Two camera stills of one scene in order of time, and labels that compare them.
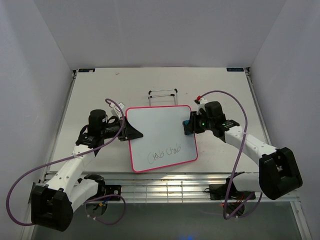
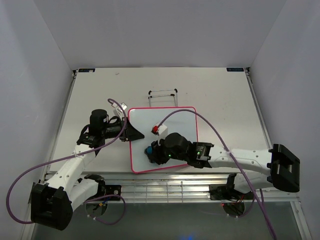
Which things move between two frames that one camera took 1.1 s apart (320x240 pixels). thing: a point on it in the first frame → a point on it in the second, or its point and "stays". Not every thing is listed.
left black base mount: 113,189 stays
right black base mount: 219,192 stays
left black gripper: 128,132 stays
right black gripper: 194,118 → 157,154
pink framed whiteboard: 164,142 stays
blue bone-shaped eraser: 187,127 → 148,151
